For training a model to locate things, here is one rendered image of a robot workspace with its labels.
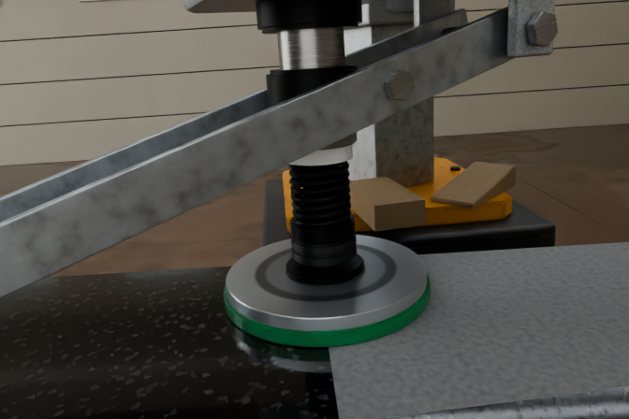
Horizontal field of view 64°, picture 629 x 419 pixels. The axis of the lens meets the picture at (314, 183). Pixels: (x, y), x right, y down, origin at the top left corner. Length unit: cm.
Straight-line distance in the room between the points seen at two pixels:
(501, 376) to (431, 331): 8
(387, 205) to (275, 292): 46
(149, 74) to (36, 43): 136
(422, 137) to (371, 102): 77
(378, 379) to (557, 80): 675
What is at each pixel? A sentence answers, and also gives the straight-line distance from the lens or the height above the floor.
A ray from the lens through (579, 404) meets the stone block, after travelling 44.
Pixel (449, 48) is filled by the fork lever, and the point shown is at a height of 110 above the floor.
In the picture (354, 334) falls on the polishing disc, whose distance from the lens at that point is 46.
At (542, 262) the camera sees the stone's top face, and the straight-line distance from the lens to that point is 65.
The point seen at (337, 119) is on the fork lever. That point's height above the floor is 104.
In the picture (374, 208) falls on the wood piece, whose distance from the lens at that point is 92.
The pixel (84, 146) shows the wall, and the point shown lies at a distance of 696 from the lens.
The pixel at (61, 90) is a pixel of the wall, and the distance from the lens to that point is 697.
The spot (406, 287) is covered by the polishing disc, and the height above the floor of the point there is 88.
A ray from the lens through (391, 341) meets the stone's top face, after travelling 47.
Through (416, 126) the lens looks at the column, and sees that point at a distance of 121.
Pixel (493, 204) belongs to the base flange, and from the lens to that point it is 112.
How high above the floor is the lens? 110
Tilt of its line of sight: 14 degrees down
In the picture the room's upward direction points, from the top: 4 degrees counter-clockwise
